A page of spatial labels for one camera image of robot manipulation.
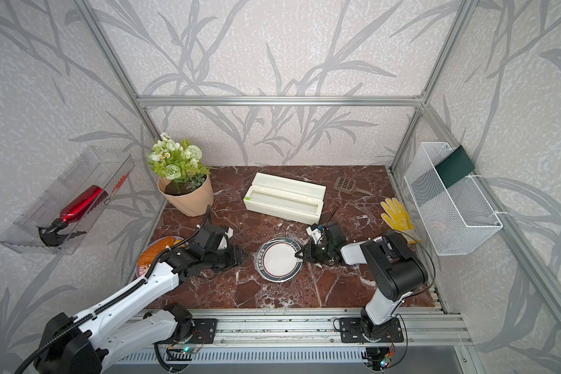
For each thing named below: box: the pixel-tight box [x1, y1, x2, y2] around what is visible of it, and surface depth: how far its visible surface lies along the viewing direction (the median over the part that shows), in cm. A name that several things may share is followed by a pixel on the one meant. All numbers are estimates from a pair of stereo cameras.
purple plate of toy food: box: [135, 235, 186, 279], surface depth 88 cm
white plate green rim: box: [256, 236, 304, 283], surface depth 89 cm
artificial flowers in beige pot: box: [146, 131, 215, 218], surface depth 87 cm
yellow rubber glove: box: [380, 197, 423, 245], surface depth 104 cm
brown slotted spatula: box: [333, 176, 374, 196], surface depth 114 cm
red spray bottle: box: [35, 184, 109, 247], surface depth 63 cm
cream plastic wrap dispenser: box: [242, 171, 327, 226], surface depth 103 cm
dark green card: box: [434, 144, 477, 190], surface depth 73 cm
